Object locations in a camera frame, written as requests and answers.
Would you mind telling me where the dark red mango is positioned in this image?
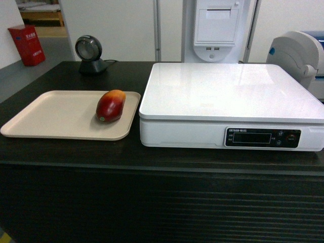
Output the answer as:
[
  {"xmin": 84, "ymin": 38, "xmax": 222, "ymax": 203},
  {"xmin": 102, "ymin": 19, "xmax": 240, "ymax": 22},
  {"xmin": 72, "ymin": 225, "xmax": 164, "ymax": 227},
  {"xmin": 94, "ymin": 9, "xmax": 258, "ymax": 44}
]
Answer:
[{"xmin": 96, "ymin": 90, "xmax": 126, "ymax": 123}]

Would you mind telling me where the white checkout scale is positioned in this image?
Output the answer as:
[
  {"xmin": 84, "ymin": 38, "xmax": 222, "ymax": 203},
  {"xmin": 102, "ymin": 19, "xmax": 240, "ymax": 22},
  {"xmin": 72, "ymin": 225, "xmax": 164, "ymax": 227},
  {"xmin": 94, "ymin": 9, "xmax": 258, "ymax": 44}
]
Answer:
[{"xmin": 139, "ymin": 63, "xmax": 323, "ymax": 151}]

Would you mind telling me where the dark slatted checkout counter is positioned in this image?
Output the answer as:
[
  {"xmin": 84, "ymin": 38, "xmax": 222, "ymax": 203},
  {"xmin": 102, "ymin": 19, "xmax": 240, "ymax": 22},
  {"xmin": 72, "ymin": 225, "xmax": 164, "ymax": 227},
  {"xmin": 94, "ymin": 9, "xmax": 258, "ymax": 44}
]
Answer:
[{"xmin": 1, "ymin": 62, "xmax": 323, "ymax": 242}]

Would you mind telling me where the black barcode scanner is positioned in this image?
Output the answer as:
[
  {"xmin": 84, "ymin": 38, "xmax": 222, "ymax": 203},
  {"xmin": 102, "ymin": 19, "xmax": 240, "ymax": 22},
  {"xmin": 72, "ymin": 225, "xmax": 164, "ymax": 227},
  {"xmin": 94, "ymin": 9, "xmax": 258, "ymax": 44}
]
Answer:
[{"xmin": 75, "ymin": 35, "xmax": 108, "ymax": 75}]

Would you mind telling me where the white receipt printer kiosk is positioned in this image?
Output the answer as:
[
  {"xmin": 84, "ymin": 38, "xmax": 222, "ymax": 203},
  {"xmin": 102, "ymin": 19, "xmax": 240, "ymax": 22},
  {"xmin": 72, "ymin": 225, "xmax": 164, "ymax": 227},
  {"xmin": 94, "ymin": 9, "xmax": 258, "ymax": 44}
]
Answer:
[{"xmin": 181, "ymin": 1, "xmax": 261, "ymax": 63}]

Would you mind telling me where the beige plastic tray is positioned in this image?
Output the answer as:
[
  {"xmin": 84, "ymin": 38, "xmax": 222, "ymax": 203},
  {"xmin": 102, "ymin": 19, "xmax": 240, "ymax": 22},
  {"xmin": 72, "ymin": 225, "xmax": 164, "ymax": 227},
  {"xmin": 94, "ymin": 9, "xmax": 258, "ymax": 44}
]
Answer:
[{"xmin": 1, "ymin": 91, "xmax": 141, "ymax": 141}]

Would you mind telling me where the white label printer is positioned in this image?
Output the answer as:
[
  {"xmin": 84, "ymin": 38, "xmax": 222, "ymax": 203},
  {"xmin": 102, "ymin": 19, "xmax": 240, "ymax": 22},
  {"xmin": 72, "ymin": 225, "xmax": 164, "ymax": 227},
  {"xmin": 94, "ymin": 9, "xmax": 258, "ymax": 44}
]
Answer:
[{"xmin": 266, "ymin": 31, "xmax": 323, "ymax": 101}]

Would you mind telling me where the red fire extinguisher box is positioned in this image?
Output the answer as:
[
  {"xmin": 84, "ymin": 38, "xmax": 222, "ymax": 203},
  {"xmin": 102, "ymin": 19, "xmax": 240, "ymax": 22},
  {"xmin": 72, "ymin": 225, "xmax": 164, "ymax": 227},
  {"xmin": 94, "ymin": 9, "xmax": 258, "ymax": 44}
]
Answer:
[{"xmin": 8, "ymin": 25, "xmax": 46, "ymax": 66}]

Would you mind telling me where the wooden table in background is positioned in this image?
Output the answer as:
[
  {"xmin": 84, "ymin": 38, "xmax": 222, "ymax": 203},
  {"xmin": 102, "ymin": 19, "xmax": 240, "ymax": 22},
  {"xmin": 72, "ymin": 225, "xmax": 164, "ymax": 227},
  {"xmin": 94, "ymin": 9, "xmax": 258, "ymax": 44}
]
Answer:
[{"xmin": 16, "ymin": 1, "xmax": 64, "ymax": 27}]

